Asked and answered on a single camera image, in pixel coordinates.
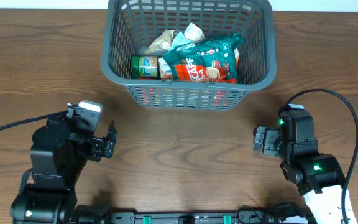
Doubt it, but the green lidded jar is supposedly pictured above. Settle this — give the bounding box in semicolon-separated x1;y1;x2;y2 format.
131;56;158;78

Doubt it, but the yoghurt cup multipack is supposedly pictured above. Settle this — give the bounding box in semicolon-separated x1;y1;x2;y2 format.
158;57;173;80

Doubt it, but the green coffee sachet bag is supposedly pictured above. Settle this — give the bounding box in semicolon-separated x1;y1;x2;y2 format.
163;34;244;84

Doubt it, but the beige bread bag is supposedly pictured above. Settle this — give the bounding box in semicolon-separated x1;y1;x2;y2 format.
141;23;206;55

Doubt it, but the teal wet wipes pack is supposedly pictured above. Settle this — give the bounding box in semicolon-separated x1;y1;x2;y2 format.
170;32;195;52

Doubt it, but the red orange pasta packet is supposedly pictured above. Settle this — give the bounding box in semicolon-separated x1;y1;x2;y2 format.
139;77;161;80

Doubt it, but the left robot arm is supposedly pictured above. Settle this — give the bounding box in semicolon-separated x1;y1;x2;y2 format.
10;100;117;224

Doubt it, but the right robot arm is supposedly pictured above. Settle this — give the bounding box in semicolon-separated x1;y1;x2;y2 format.
253;104;357;223

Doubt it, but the grey plastic basket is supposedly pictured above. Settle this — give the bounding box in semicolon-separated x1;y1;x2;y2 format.
101;0;277;110

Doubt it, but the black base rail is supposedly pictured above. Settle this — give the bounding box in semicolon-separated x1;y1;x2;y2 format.
73;203;310;224

